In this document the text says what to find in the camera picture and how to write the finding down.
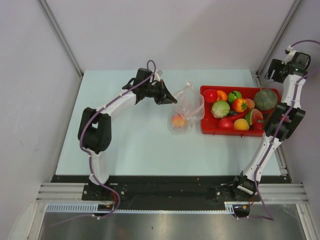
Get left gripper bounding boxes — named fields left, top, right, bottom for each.
left=143, top=79, right=177, bottom=105

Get clear pink-dotted zip bag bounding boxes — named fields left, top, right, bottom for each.
left=168, top=81, right=205, bottom=135

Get orange-red toy peach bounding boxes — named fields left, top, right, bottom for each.
left=170, top=113, right=187, bottom=129

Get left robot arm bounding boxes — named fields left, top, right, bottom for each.
left=77, top=68, right=178, bottom=200

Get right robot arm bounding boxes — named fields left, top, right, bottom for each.
left=230, top=50, right=311, bottom=201

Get green toy melon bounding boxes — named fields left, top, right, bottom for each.
left=253, top=89, right=278, bottom=111

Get black toy grapes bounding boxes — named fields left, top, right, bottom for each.
left=260, top=112, right=271, bottom=124

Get red toy apple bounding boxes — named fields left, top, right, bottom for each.
left=203, top=89, right=218, bottom=104

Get red-yellow toy mango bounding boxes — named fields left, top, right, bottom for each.
left=232, top=98, right=248, bottom=113

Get red plastic tray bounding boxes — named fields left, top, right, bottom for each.
left=200, top=85, right=281, bottom=137

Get orange toy tangerine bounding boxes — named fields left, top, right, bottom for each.
left=216, top=90, right=228, bottom=102

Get green toy cabbage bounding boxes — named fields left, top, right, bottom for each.
left=211, top=100, right=231, bottom=119

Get red toy chili pepper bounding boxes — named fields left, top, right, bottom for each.
left=226, top=108, right=250, bottom=123

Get yellow-orange toy apricot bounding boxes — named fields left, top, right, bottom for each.
left=233, top=118, right=250, bottom=131

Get red toy tomato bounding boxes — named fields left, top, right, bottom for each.
left=217, top=117, right=234, bottom=129

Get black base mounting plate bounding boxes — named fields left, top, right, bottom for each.
left=51, top=175, right=261, bottom=212

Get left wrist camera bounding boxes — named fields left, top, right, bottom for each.
left=153, top=69, right=163, bottom=82

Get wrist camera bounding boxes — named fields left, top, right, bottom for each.
left=281, top=45, right=298, bottom=65
left=153, top=69, right=163, bottom=82

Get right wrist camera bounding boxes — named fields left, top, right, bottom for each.
left=281, top=45, right=298, bottom=65

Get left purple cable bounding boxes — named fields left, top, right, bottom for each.
left=47, top=59, right=158, bottom=227

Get purple cable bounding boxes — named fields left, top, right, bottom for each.
left=47, top=59, right=158, bottom=227
left=247, top=39, right=320, bottom=221

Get white slotted cable duct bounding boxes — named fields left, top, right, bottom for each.
left=46, top=201, right=237, bottom=215

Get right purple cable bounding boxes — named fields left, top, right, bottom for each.
left=247, top=39, right=320, bottom=221

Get aluminium frame rail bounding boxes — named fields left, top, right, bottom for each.
left=36, top=182, right=87, bottom=203

